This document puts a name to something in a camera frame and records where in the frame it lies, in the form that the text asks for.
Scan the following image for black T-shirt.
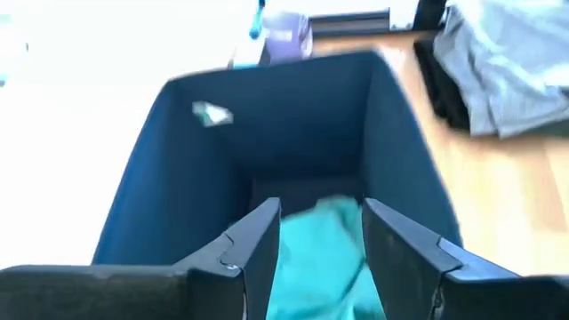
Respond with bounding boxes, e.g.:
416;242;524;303
413;37;472;132

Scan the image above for spray bottle with blue head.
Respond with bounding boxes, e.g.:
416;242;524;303
228;0;315;70

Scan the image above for navy white striped fabric bin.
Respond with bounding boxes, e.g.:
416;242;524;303
91;51;463;268

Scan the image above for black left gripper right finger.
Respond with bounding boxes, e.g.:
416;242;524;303
362;197;569;320

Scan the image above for black aluminium table frame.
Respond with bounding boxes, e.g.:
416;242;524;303
309;0;448;39

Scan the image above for grey patterned garment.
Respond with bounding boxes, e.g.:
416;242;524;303
433;0;569;139

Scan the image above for bright green garment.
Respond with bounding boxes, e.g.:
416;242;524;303
265;195;388;320

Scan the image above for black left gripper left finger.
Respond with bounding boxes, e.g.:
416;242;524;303
0;197;282;320

